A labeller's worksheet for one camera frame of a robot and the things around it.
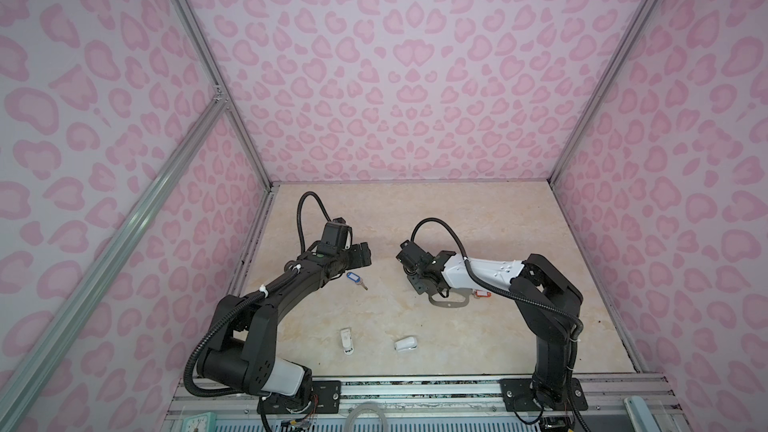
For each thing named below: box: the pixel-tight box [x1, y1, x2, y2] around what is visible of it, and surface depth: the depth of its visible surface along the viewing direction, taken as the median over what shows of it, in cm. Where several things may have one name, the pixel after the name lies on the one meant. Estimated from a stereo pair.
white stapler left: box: [340, 328, 354, 355], surface depth 81 cm
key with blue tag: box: [346, 272, 368, 291], surface depth 96 cm
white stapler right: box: [394, 337, 418, 352], surface depth 82 cm
